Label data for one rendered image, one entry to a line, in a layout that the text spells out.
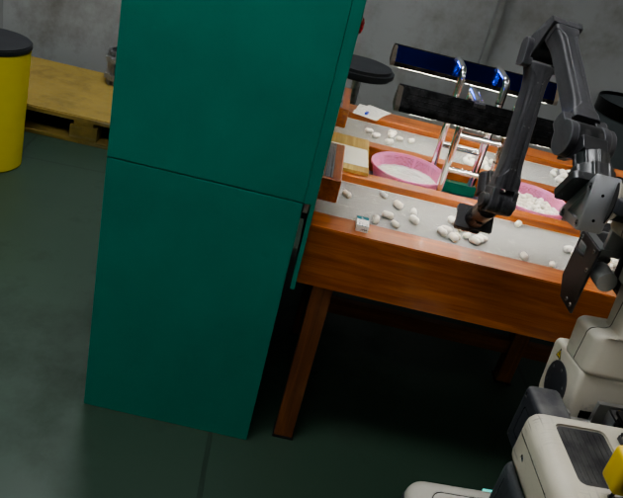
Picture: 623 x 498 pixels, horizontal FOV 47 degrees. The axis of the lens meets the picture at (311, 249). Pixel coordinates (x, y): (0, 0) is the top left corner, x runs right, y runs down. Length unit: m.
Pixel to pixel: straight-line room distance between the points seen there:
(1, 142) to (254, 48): 2.11
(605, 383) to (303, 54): 0.99
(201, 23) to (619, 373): 1.21
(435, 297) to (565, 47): 0.74
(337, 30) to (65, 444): 1.39
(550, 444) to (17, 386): 1.65
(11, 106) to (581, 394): 2.79
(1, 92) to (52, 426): 1.75
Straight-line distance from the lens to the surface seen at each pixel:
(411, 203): 2.30
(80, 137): 4.13
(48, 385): 2.44
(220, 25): 1.75
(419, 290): 2.01
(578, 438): 1.44
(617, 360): 1.62
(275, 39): 1.73
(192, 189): 1.89
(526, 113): 1.83
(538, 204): 2.65
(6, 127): 3.64
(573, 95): 1.63
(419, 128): 2.98
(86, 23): 5.19
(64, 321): 2.71
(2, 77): 3.53
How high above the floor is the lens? 1.61
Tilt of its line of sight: 28 degrees down
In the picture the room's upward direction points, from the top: 14 degrees clockwise
